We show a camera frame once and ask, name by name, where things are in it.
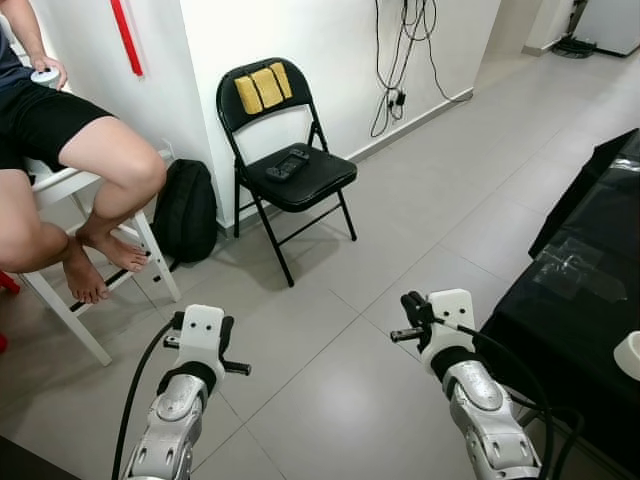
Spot seated person in black shorts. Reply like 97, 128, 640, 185
0, 0, 169, 305

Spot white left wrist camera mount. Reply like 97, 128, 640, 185
172, 304, 227, 377

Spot black hanging wall cables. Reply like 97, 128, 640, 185
370, 0, 446, 139

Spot black floor power strip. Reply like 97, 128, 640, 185
550, 35, 601, 58

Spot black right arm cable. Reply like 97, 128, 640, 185
440, 318, 586, 480

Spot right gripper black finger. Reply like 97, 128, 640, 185
402, 291, 437, 329

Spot white wooden stool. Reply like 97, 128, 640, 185
18, 140, 183, 366

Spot white appliance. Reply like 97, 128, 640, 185
575, 0, 640, 56

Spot black backpack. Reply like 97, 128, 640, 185
152, 158, 218, 266

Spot red wall strip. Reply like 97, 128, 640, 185
110, 0, 144, 78

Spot red plastic stool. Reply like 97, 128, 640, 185
0, 270, 21, 353

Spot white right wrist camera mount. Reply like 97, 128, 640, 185
424, 289, 477, 367

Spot black folding chair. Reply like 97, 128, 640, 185
216, 57, 359, 288

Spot clear tape patch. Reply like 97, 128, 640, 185
530, 235, 629, 303

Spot yellow ribbed cushion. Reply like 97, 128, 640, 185
234, 62, 293, 115

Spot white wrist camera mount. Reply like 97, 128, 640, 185
424, 289, 477, 367
172, 304, 227, 377

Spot black game controller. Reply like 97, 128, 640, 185
265, 147, 311, 182

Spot person hand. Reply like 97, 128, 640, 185
28, 52, 69, 91

